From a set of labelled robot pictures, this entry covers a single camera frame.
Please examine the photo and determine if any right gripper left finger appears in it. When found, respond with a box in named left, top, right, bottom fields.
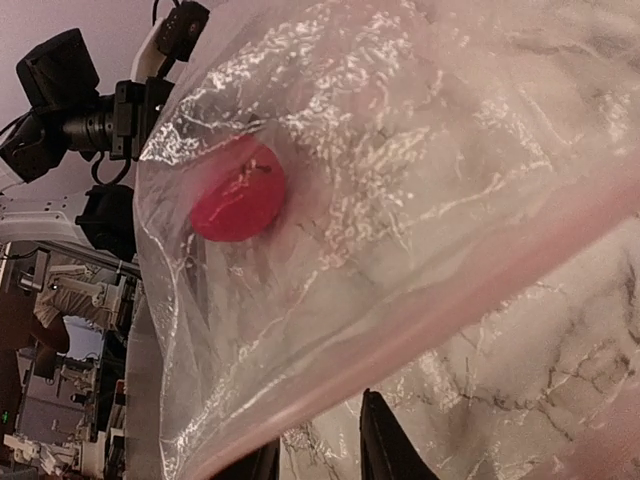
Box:
left=233, top=442, right=280, bottom=480

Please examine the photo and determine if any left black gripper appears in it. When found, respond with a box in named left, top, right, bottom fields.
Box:
left=110, top=77, right=174, bottom=161

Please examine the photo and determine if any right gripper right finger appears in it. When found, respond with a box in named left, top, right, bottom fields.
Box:
left=359, top=389, right=438, bottom=480

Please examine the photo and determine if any red fake fruit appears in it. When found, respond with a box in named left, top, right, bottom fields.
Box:
left=189, top=135, right=286, bottom=243

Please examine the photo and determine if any clear zip top bag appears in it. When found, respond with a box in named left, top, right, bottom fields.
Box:
left=134, top=1, right=639, bottom=479

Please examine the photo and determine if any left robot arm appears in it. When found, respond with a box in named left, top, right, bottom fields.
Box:
left=1, top=25, right=188, bottom=258

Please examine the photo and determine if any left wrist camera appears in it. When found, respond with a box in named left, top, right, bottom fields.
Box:
left=130, top=0, right=210, bottom=83

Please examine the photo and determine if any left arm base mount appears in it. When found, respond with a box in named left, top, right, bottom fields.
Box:
left=75, top=185, right=137, bottom=262

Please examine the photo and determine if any aluminium front rail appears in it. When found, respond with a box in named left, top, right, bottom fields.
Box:
left=97, top=260, right=163, bottom=479

